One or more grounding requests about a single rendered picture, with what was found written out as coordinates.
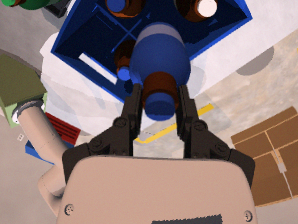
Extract green bottle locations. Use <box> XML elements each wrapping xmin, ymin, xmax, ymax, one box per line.
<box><xmin>1</xmin><ymin>0</ymin><xmax>61</xmax><ymax>10</ymax></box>

